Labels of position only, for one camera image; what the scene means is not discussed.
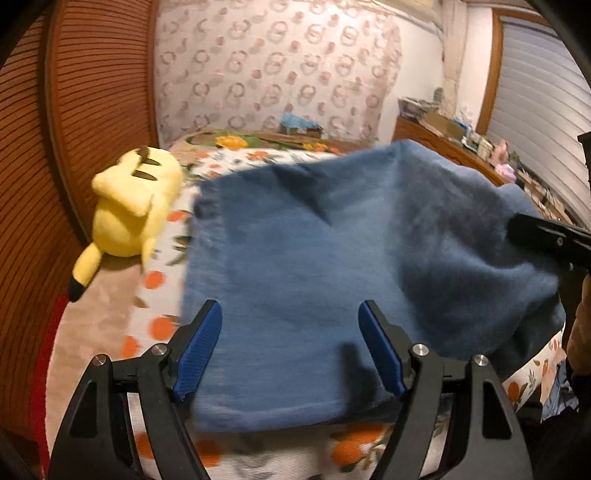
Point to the brown cardboard box on cabinet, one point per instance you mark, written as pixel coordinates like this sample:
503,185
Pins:
442,126

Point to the circle pattern sheer curtain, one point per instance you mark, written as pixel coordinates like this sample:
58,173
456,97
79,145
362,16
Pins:
244,65

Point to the yellow pikachu plush toy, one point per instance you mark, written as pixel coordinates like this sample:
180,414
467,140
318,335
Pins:
134,198

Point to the person's right hand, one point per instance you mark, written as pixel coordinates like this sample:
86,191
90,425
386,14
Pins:
579,344

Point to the blue cloth pile beside bed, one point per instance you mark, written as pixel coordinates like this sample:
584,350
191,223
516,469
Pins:
561,395

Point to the pink tissue pack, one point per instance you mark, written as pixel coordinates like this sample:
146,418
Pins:
506,171

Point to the brown wooden sideboard cabinet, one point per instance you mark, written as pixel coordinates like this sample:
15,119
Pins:
410,129

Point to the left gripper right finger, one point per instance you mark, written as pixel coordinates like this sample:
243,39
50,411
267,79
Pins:
484,439

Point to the grey window roller blind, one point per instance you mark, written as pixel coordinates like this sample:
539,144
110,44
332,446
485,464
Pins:
542,105

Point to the orange print white bedsheet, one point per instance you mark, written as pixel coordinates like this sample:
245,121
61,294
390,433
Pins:
324,452

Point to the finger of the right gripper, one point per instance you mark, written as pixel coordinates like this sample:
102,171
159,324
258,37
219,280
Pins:
567,245

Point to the pink bottle on cabinet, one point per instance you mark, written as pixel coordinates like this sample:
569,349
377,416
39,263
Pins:
500,154

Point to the blue denim pants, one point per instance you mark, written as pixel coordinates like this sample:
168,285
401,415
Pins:
291,251

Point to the beige tied side curtain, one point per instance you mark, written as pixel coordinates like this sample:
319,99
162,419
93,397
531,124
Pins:
455,29

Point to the brown louvered wardrobe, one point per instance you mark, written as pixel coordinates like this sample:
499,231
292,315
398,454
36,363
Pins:
76,93

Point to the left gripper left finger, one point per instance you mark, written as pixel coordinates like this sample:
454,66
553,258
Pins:
95,439

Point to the stack of papers basket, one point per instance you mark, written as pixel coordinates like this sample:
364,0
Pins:
416,109

